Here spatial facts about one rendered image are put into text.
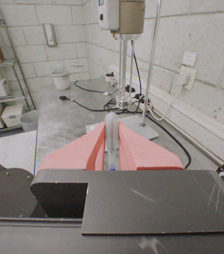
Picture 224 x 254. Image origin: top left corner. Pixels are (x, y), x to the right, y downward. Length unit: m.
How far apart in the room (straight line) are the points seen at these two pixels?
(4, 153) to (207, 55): 0.87
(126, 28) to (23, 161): 0.57
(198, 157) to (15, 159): 0.70
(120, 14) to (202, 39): 0.34
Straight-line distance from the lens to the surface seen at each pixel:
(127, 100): 0.55
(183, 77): 0.69
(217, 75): 0.64
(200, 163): 0.61
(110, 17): 0.46
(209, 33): 0.67
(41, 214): 0.23
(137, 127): 0.68
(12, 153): 0.69
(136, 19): 0.48
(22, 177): 0.19
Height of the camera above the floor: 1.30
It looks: 36 degrees down
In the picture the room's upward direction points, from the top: 1 degrees counter-clockwise
